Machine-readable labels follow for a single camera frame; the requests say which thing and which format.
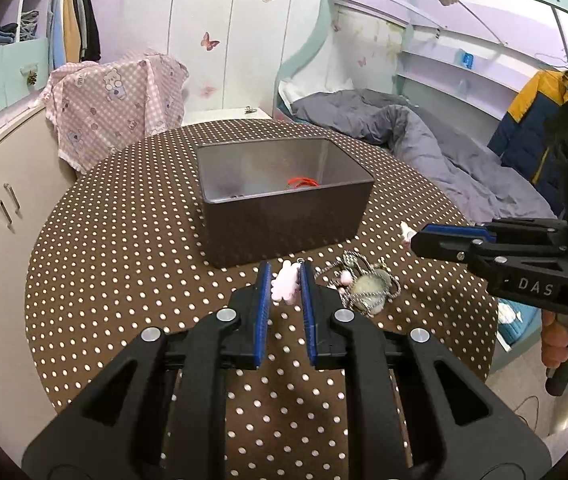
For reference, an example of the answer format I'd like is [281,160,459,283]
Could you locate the white wardrobe with butterfly stickers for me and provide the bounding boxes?
[118,0,331,127]

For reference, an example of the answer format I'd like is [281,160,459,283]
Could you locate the yellow and navy jacket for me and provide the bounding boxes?
[487,68,568,189]

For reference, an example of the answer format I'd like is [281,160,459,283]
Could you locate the folded light jeans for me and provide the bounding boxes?
[18,10,40,42]

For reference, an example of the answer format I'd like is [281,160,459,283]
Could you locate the grey duvet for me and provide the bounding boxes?
[290,88,561,227]

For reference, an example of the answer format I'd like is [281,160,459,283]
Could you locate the brown polka-dot tablecloth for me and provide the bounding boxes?
[24,119,500,480]

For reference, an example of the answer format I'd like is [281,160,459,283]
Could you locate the pink bear-print cloth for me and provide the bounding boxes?
[43,52,190,174]

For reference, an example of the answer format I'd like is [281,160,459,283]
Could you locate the grey metal box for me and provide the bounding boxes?
[196,135,376,269]

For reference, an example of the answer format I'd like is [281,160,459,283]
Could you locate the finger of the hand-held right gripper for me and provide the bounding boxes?
[416,218,568,241]
[410,232,567,283]

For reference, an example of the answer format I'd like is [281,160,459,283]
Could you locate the hanging black garment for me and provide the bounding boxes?
[76,0,102,62]

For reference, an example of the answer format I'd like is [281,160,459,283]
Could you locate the teal bedsheet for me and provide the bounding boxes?
[495,296,541,347]

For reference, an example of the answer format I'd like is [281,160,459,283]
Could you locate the hanging yellow garment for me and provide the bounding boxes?
[61,0,83,63]

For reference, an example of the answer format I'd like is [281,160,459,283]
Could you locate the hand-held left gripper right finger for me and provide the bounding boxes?
[300,261,553,480]

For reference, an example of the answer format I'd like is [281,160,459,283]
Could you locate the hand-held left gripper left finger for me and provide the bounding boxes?
[21,261,273,480]

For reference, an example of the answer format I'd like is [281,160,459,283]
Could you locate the hanging light blue garment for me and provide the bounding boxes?
[46,0,67,70]

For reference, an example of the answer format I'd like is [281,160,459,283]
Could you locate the pale pink charm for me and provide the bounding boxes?
[271,258,311,306]

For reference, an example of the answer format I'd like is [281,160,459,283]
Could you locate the teal drawer unit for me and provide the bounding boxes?
[0,37,53,132]

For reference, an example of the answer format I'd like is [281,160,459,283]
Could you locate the red box with white lid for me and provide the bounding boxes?
[183,107,273,129]

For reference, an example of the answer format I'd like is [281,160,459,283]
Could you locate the silver chain necklace with pendant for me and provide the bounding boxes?
[314,252,403,317]

